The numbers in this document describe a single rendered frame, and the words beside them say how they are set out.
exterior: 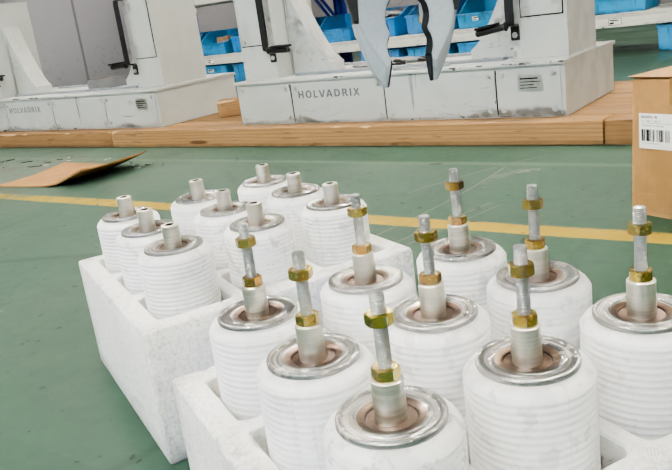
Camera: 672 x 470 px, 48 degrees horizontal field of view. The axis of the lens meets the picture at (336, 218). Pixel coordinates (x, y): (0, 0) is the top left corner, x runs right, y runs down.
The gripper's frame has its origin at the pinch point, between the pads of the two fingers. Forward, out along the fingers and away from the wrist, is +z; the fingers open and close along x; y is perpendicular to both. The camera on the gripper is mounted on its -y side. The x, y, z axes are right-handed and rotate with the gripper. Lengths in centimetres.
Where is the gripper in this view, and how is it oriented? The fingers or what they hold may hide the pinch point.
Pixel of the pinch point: (410, 67)
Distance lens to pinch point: 60.1
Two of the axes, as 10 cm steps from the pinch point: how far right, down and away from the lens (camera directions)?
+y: -1.9, -2.4, 9.5
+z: 1.3, 9.5, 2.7
